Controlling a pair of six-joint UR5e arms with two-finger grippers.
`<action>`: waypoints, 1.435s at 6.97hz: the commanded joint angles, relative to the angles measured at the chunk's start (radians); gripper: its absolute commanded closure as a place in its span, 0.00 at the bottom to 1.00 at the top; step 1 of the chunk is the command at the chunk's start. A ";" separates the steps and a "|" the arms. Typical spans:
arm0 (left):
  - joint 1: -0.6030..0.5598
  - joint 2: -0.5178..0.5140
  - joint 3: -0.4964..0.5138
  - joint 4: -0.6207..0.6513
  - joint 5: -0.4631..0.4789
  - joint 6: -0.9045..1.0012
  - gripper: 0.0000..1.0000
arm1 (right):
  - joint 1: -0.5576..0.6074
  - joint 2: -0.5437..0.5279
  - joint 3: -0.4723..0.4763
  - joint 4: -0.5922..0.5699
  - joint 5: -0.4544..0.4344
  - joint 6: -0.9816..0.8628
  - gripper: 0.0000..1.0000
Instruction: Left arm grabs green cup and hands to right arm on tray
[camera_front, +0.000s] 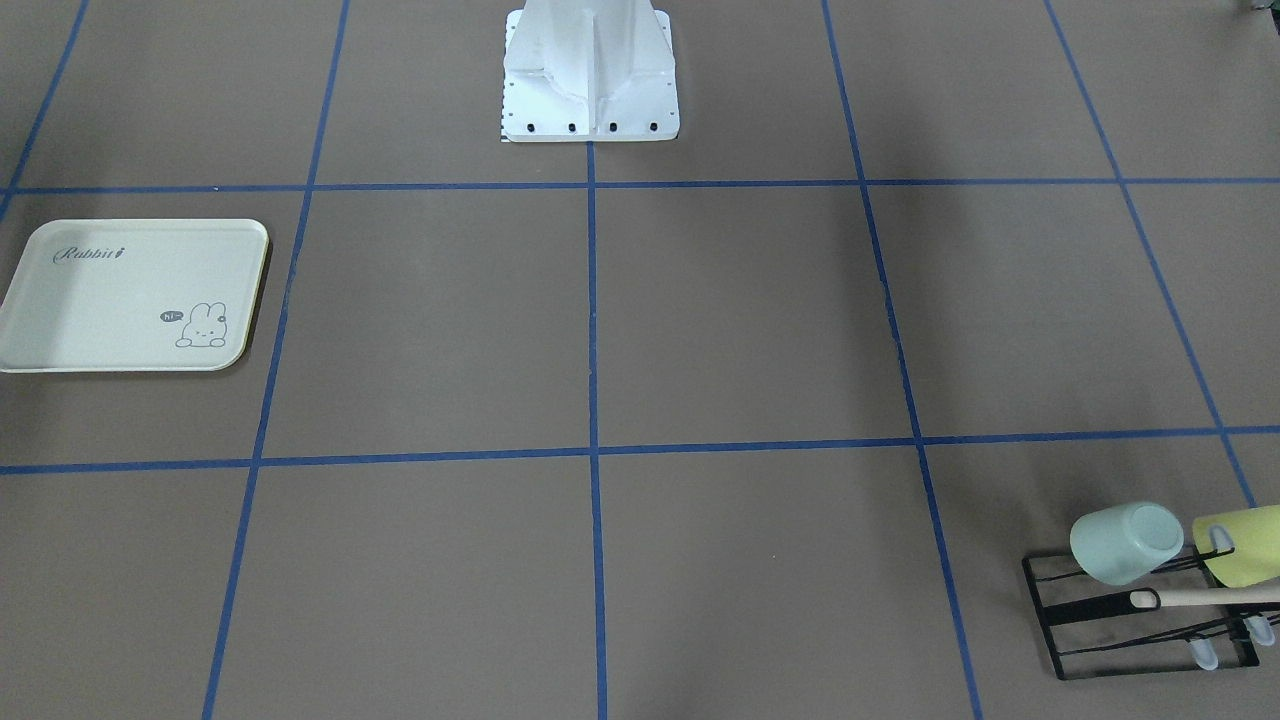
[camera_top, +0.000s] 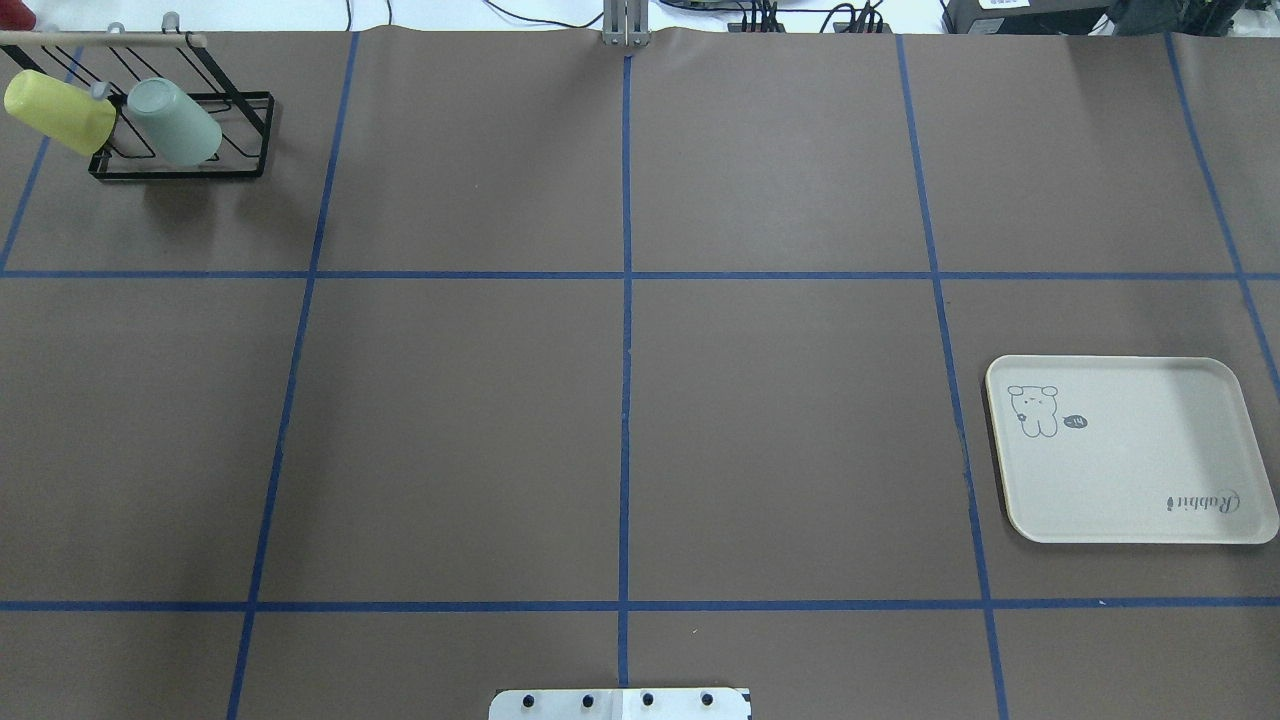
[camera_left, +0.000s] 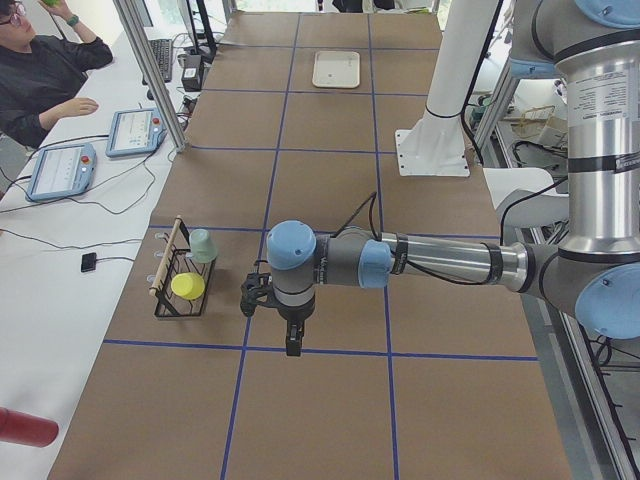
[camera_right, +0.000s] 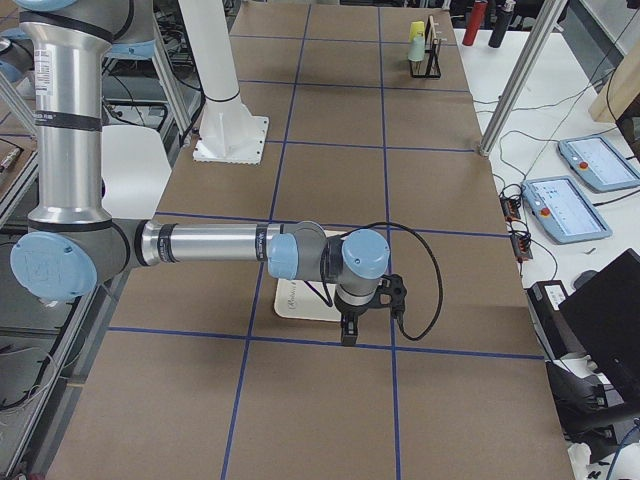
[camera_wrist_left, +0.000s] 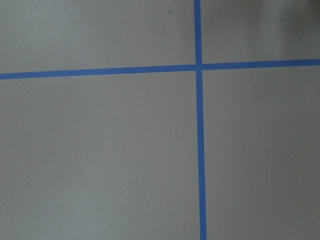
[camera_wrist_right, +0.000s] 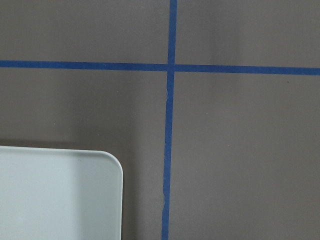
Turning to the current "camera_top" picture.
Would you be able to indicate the white metal base plate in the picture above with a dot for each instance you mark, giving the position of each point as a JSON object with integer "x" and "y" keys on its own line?
{"x": 623, "y": 703}

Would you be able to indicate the black wire cup rack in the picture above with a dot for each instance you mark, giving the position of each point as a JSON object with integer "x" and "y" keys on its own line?
{"x": 108, "y": 63}

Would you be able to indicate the green plastic cup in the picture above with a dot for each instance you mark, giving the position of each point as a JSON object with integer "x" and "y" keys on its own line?
{"x": 181, "y": 131}

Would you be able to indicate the grey aluminium frame post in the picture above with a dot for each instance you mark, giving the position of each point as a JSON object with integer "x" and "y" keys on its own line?
{"x": 625, "y": 23}

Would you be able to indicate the beige rabbit tray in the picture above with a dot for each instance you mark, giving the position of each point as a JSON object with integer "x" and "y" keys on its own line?
{"x": 1127, "y": 450}

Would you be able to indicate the yellow plastic cup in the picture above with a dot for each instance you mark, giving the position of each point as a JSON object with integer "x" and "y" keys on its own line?
{"x": 65, "y": 113}

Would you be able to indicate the black computer box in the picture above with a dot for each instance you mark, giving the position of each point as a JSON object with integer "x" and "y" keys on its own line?
{"x": 1070, "y": 18}

